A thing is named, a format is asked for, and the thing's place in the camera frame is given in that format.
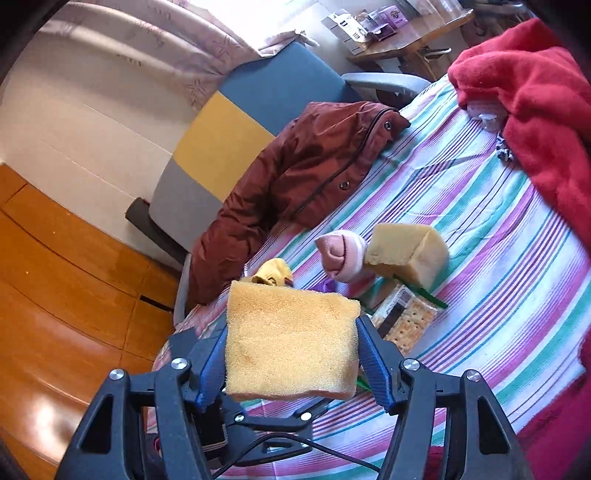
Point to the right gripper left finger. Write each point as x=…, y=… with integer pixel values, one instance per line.
x=149, y=426

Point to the yellow sponge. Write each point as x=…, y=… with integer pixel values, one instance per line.
x=285, y=343

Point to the cracker packet green ends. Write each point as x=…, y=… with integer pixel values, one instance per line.
x=405, y=315

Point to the striped bed sheet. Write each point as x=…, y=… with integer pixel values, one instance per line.
x=439, y=204

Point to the thick yellow sponge block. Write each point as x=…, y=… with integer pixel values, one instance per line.
x=415, y=253

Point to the purple wrapper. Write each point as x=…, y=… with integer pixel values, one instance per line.
x=330, y=286

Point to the pink rolled sock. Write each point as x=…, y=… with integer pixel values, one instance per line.
x=342, y=253

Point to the yellow rolled sock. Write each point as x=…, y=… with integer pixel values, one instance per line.
x=274, y=272

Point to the maroon down jacket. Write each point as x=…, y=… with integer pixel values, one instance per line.
x=305, y=173

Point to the red fleece blanket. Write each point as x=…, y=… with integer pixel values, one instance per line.
x=547, y=98

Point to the grey yellow blue chair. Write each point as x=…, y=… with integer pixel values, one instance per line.
x=254, y=104

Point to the wooden desk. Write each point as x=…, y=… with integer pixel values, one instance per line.
x=410, y=44

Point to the white box on desk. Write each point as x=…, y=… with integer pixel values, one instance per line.
x=348, y=30

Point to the purple box on desk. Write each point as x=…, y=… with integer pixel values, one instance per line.
x=387, y=21

